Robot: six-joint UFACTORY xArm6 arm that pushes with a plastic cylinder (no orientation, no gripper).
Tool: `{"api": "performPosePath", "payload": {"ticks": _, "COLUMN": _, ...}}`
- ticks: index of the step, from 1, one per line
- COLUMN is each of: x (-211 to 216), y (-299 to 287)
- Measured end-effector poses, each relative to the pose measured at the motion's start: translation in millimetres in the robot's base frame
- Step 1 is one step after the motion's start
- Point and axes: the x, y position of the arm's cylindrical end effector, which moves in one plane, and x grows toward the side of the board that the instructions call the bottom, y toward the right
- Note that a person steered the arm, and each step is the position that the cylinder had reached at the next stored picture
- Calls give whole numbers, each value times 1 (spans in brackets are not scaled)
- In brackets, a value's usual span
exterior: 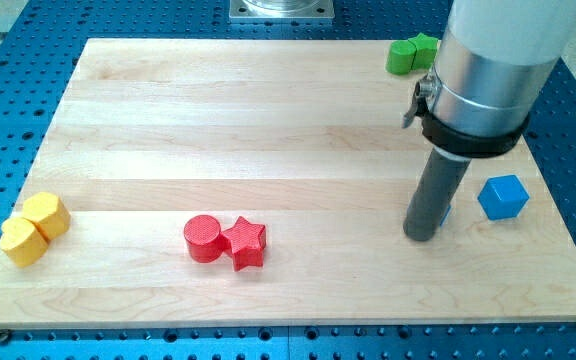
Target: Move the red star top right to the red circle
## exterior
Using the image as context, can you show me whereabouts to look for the small blue block behind rod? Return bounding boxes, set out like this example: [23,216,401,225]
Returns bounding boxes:
[439,204,452,227]

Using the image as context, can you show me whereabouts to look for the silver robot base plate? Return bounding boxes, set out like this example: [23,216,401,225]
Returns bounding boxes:
[229,0,335,21]

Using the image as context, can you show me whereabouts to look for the green cylinder block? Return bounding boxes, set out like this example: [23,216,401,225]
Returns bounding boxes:
[385,40,416,75]

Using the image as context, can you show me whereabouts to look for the blue cube block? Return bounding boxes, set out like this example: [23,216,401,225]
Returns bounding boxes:
[477,174,530,220]

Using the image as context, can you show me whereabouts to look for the red star block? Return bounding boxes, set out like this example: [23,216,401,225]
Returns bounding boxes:
[222,216,266,271]

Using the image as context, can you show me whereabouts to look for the yellow heart block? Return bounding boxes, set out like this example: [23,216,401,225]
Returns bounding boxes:
[0,217,48,268]

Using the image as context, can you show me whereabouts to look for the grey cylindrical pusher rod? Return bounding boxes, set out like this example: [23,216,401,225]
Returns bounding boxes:
[403,147,471,241]

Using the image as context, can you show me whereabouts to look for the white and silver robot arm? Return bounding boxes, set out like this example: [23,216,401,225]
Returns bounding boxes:
[403,0,576,162]

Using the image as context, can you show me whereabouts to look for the green star block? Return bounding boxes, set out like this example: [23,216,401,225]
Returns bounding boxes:
[408,33,440,70]

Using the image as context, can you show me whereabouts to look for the wooden board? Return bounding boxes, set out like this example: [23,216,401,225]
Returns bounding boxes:
[0,39,576,329]

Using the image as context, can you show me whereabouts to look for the yellow hexagon block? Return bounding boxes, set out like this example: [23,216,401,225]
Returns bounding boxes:
[22,192,71,243]

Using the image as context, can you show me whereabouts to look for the red cylinder block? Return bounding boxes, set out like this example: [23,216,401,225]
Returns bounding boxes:
[183,215,228,263]

